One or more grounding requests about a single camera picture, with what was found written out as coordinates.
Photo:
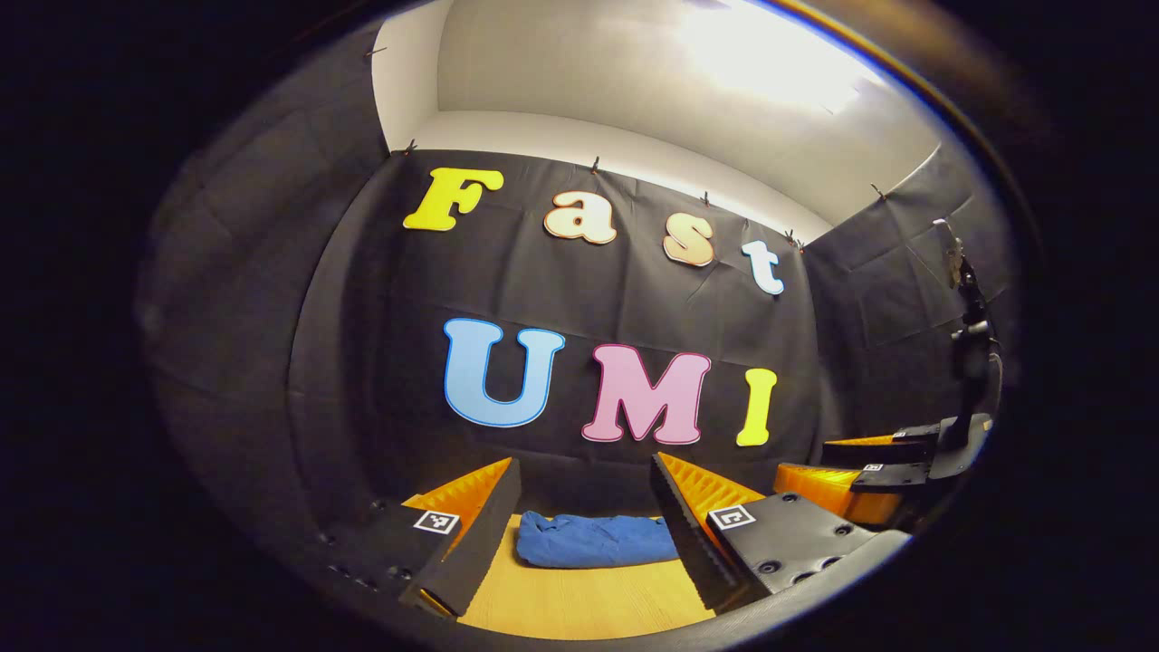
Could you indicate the row of cloth clips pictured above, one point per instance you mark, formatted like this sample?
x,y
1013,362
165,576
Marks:
x,y
595,165

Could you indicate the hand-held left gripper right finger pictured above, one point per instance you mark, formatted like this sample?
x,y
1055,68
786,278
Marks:
x,y
684,543

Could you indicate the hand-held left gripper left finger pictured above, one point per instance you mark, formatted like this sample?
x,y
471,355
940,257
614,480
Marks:
x,y
480,543

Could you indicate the ceiling light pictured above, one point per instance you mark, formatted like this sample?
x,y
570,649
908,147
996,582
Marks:
x,y
779,54

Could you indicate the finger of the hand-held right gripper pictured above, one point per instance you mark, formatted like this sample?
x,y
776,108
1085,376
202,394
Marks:
x,y
869,448
815,489

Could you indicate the blue button shirt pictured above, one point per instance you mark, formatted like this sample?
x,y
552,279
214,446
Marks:
x,y
589,543

